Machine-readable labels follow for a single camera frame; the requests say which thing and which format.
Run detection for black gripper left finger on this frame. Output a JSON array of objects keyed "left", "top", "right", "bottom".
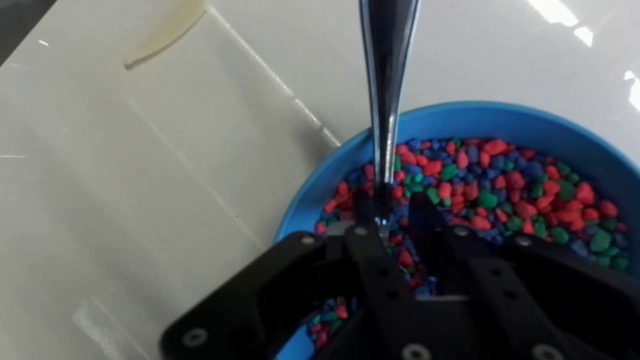
[{"left": 159, "top": 194, "right": 414, "bottom": 360}]

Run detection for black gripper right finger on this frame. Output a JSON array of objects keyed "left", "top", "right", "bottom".
[{"left": 408, "top": 195, "right": 640, "bottom": 360}]

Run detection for silver spoon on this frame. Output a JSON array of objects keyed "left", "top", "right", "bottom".
[{"left": 358, "top": 0, "right": 422, "bottom": 227}]

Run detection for colourful cereal pieces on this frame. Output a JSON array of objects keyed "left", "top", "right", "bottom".
[{"left": 301, "top": 136, "right": 631, "bottom": 352}]

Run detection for blue bowl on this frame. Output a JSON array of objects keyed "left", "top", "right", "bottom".
[{"left": 276, "top": 101, "right": 640, "bottom": 360}]

